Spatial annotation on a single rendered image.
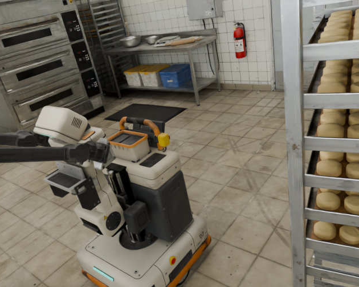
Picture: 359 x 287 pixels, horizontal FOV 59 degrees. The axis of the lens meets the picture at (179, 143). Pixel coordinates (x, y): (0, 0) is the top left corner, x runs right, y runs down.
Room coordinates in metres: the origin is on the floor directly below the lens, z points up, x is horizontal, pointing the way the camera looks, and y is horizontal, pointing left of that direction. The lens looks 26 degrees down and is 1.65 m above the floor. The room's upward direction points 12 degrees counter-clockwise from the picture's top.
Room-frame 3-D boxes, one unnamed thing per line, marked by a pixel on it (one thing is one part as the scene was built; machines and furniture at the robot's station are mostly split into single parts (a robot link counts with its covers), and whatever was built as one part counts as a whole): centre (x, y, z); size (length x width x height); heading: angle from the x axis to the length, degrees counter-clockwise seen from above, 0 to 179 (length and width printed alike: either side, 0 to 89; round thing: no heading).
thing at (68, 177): (1.41, 0.57, 0.86); 0.28 x 0.16 x 0.22; 47
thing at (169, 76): (5.20, -0.18, 0.36); 0.47 x 0.38 x 0.26; 139
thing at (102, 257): (1.62, 0.37, 0.16); 0.67 x 0.64 x 0.25; 137
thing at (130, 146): (1.70, 0.29, 0.87); 0.23 x 0.15 x 0.11; 47
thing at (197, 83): (5.41, 0.04, 0.49); 1.90 x 0.72 x 0.98; 47
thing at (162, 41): (5.19, -0.14, 0.92); 0.32 x 0.30 x 0.09; 144
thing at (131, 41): (5.77, 0.46, 0.95); 0.39 x 0.39 x 0.14
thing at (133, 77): (5.78, 0.44, 0.36); 0.47 x 0.39 x 0.26; 135
